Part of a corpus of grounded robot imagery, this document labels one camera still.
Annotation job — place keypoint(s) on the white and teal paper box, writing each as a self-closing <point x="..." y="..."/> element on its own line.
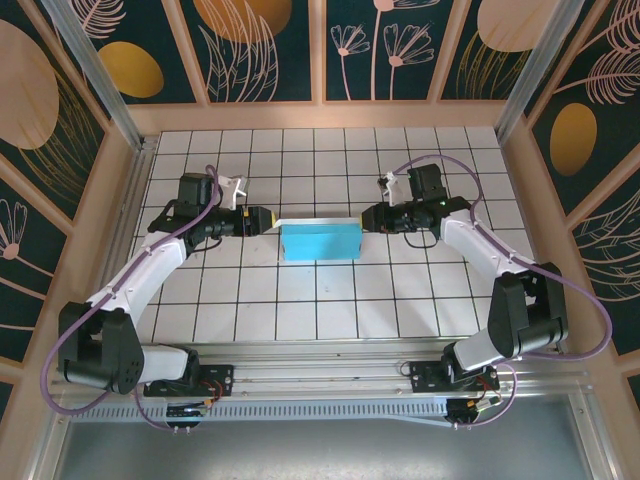
<point x="320" y="242"/>

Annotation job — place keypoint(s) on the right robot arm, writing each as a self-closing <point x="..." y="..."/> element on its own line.
<point x="480" y="245"/>

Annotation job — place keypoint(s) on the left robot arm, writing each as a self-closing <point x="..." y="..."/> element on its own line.
<point x="145" y="270"/>

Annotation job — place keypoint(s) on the panel with pink flower outlines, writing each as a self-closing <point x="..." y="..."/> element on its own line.
<point x="360" y="75"/>

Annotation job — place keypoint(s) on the panel with orange circle leaves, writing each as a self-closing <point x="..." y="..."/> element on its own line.
<point x="240" y="60"/>

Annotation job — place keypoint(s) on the peach oval gold lines panel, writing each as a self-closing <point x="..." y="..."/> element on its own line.
<point x="480" y="65"/>

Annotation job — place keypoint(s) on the panel with yellow oval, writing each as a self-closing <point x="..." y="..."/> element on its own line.
<point x="130" y="70"/>

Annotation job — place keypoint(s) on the panel with oval and feather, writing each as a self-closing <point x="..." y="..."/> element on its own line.
<point x="575" y="140"/>

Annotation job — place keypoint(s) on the panel with feather leaves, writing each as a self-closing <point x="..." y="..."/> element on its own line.
<point x="615" y="260"/>

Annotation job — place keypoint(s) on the single pink flower panel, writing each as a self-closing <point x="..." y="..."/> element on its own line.
<point x="25" y="280"/>

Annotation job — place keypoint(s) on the peach circle gold lines panel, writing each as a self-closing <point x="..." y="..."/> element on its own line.
<point x="30" y="90"/>

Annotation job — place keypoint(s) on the grey metal sheet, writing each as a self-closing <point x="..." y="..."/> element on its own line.
<point x="320" y="455"/>

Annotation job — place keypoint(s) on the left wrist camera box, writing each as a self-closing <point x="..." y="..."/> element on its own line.
<point x="232" y="190"/>

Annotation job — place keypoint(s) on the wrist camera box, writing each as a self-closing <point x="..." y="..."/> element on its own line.
<point x="389" y="189"/>
<point x="232" y="190"/>

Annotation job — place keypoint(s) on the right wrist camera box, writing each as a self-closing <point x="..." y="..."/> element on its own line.
<point x="389" y="189"/>

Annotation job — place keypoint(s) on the aluminium side rail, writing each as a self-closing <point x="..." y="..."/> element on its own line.
<point x="127" y="200"/>

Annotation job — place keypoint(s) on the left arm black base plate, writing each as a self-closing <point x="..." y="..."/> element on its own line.
<point x="220" y="380"/>

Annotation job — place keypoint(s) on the aluminium rail beam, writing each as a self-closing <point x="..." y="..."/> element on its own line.
<point x="325" y="370"/>

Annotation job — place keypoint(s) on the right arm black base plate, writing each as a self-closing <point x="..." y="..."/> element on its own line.
<point x="425" y="380"/>

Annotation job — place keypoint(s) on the aluminium corner post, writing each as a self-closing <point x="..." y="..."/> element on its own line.
<point x="95" y="70"/>
<point x="530" y="65"/>

